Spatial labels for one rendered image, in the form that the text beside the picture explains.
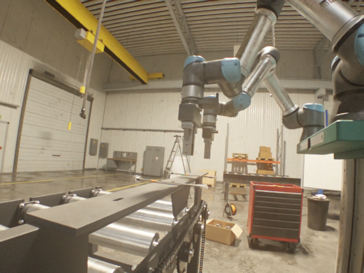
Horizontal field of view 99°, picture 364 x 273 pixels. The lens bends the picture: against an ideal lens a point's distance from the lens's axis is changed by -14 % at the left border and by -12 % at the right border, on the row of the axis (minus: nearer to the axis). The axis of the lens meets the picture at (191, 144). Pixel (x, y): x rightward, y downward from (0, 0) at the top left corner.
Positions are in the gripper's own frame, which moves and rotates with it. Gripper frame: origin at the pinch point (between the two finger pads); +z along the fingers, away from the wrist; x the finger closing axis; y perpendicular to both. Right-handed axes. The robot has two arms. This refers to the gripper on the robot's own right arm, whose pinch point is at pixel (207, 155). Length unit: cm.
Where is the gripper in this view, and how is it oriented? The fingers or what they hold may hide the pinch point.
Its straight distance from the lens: 93.7
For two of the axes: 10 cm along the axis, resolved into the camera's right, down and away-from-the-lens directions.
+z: -0.7, 9.9, -0.8
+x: 2.1, 1.0, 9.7
